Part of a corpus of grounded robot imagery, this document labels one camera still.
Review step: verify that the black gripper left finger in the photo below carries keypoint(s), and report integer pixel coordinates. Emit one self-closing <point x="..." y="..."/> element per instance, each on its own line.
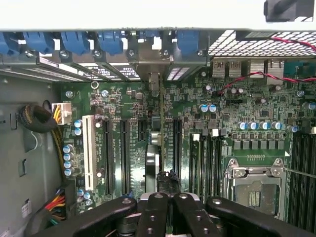
<point x="155" y="217"/>

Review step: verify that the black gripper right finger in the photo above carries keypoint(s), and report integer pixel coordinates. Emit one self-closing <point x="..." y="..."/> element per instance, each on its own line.
<point x="190" y="217"/>

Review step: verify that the black RAM slot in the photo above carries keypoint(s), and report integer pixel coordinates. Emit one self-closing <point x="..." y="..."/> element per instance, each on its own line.
<point x="295" y="182"/>
<point x="304" y="182"/>
<point x="216" y="168"/>
<point x="313" y="182"/>
<point x="205" y="168"/>

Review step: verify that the metal CPU socket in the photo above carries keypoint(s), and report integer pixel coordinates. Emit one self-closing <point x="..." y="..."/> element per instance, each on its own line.
<point x="256" y="195"/>

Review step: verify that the short black expansion slot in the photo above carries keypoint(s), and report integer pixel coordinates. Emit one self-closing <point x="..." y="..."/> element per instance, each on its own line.
<point x="142" y="130"/>

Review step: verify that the white expansion slot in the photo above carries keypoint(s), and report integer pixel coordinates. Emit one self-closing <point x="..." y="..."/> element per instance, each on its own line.
<point x="89" y="153"/>

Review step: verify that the green motherboard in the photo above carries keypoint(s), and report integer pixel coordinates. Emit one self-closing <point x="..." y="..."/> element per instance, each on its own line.
<point x="172" y="103"/>

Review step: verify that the thin metal locking lever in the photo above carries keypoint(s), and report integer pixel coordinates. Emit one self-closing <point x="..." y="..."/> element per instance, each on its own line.
<point x="301" y="173"/>

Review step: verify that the white power connector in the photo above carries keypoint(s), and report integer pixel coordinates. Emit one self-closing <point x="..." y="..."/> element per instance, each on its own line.
<point x="65" y="113"/>

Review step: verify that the grey power supply unit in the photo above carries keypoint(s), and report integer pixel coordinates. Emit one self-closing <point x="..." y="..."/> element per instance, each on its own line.
<point x="14" y="172"/>

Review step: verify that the metal USB port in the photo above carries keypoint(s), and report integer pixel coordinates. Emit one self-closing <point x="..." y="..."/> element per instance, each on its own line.
<point x="235" y="69"/>
<point x="219" y="69"/>

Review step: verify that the metal port housing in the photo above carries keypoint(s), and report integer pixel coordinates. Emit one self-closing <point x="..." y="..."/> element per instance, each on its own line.
<point x="257" y="69"/>
<point x="275" y="69"/>

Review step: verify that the blue card retainer clip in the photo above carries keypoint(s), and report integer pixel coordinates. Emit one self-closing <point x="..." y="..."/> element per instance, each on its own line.
<point x="37" y="40"/>
<point x="109" y="42"/>
<point x="187" y="40"/>
<point x="74" y="42"/>
<point x="6" y="44"/>
<point x="150" y="34"/>

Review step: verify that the open grey PC case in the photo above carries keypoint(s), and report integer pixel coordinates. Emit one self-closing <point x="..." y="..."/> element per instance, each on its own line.
<point x="247" y="44"/>

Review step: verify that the blue port connector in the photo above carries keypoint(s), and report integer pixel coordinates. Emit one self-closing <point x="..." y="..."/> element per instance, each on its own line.
<point x="300" y="69"/>

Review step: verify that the black rectangular block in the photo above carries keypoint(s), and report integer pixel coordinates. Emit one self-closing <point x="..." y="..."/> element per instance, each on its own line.
<point x="284" y="11"/>

